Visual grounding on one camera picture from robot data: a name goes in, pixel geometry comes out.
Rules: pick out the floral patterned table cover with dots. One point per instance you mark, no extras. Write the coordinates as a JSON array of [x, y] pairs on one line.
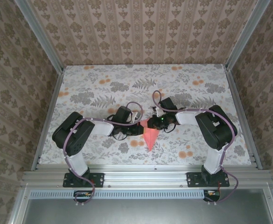
[[127, 77]]

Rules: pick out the grey metal sheet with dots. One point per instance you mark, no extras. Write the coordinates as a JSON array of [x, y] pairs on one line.
[[150, 212]]

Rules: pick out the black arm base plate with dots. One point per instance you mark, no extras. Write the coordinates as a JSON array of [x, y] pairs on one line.
[[193, 179], [99, 179]]

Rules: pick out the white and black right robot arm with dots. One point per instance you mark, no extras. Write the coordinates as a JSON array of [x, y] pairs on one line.
[[187, 116]]

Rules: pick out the pink square paper sheet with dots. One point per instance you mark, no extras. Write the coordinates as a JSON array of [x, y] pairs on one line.
[[151, 140]]

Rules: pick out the aluminium side rail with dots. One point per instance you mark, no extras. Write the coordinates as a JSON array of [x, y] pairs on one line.
[[48, 121], [242, 116]]

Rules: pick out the black controller board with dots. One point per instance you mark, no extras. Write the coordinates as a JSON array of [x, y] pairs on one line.
[[212, 195], [82, 195]]

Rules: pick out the aluminium frame post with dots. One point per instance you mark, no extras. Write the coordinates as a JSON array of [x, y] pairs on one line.
[[39, 35], [244, 35]]

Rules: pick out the aluminium profile beam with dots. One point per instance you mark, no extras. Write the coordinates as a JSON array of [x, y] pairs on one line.
[[145, 178]]

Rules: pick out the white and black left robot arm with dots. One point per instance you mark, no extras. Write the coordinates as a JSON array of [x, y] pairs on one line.
[[103, 128]]

